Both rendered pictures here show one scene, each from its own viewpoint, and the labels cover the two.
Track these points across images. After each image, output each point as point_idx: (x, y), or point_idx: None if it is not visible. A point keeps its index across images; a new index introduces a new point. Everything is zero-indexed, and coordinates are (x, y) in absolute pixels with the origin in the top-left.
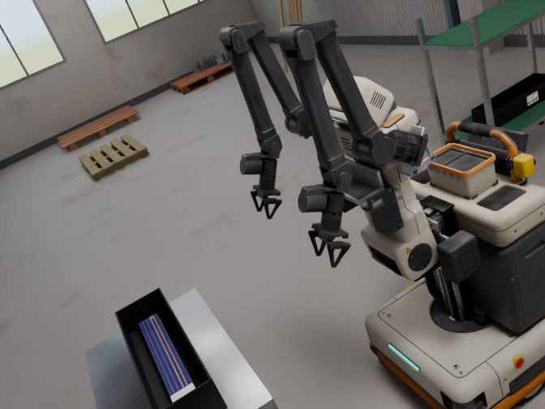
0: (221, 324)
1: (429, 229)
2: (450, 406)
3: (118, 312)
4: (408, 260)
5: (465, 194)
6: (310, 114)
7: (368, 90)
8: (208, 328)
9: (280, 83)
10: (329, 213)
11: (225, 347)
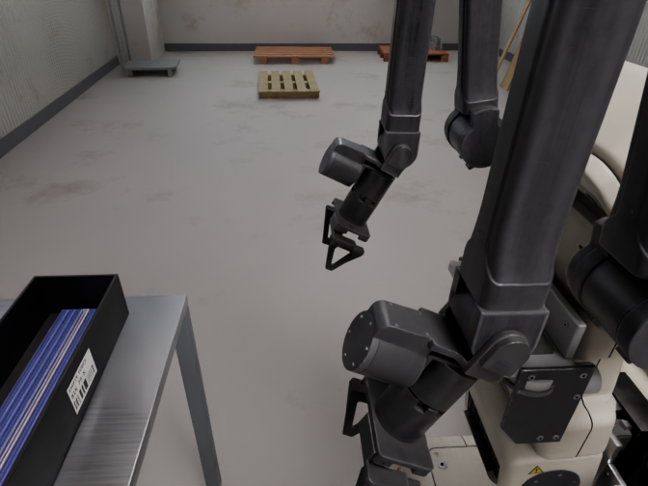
0: (156, 393)
1: (600, 457)
2: None
3: (40, 278)
4: (524, 483)
5: None
6: (526, 104)
7: None
8: (135, 387)
9: (480, 28)
10: (414, 397)
11: (118, 454)
